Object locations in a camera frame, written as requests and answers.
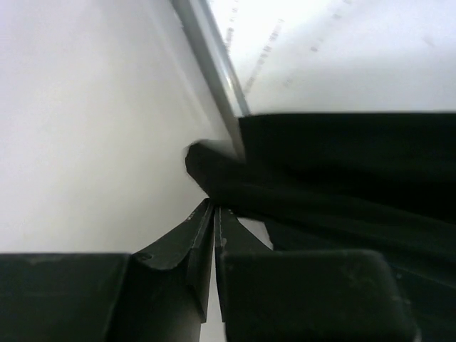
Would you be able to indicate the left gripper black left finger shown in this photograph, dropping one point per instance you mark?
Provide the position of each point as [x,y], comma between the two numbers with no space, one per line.
[159,293]

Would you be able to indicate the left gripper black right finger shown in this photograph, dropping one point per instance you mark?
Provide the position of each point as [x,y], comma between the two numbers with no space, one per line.
[317,295]

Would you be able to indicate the black trousers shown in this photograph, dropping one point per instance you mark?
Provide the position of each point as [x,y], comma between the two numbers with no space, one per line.
[382,181]

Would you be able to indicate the aluminium side rail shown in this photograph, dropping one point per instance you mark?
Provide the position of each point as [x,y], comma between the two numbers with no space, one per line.
[201,30]

